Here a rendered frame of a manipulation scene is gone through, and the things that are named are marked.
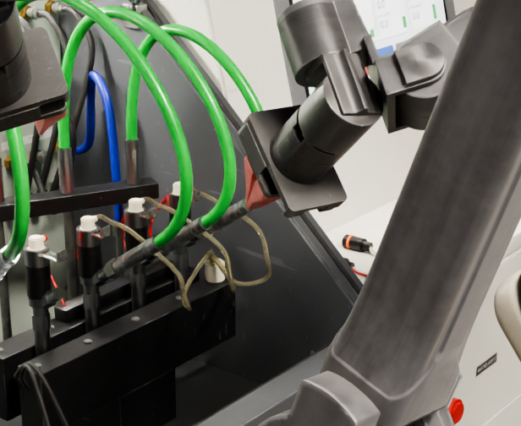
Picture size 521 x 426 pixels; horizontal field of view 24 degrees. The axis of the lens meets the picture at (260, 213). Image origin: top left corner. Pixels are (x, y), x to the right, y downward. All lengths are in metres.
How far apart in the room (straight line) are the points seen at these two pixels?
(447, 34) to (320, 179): 0.18
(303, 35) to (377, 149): 0.84
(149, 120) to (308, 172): 0.61
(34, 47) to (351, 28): 0.27
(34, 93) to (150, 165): 0.72
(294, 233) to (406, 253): 0.91
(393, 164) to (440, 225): 1.30
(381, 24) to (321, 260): 0.50
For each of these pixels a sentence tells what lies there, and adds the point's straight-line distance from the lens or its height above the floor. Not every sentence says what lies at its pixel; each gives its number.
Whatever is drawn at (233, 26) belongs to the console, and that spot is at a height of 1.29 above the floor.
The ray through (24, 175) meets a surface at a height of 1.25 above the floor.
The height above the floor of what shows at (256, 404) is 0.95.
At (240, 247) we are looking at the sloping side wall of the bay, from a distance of 1.61.
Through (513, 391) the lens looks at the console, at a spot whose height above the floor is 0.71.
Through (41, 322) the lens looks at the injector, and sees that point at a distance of 1.42.
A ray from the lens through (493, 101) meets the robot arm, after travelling 0.60.
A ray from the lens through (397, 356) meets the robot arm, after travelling 0.65.
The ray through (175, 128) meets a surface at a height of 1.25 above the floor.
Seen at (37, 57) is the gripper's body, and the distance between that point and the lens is 0.98.
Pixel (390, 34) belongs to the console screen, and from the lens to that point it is 1.93.
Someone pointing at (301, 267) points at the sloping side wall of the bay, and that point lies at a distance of 1.55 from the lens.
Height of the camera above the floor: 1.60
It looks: 20 degrees down
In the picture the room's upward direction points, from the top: straight up
